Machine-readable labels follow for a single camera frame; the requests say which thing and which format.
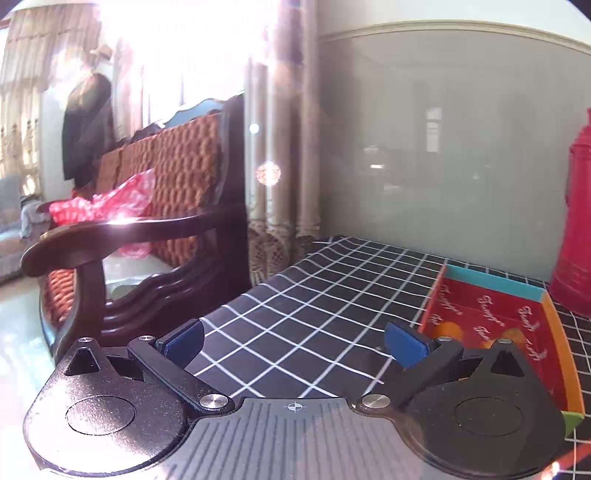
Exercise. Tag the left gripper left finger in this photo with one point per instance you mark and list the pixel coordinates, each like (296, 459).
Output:
(165, 360)

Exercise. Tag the red cardboard box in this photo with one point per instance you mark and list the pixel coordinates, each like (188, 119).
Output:
(484, 305)

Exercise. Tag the red plastic bag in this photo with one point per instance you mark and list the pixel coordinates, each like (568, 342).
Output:
(129, 200)

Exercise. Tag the beige lace curtain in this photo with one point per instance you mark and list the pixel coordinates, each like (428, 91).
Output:
(282, 136)

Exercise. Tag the black white grid tablecloth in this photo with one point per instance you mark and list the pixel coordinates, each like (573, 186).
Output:
(316, 329)

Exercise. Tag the tangerine in box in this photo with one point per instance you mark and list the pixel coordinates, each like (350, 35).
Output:
(449, 329)

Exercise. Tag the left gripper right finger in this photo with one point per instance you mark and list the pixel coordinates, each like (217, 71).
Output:
(419, 363)

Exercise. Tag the red thermos flask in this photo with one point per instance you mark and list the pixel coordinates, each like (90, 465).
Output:
(570, 281)

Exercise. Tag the dark hanging coat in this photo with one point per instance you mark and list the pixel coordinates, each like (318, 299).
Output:
(87, 131)

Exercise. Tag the dark wooden armchair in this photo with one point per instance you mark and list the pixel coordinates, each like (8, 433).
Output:
(196, 225)

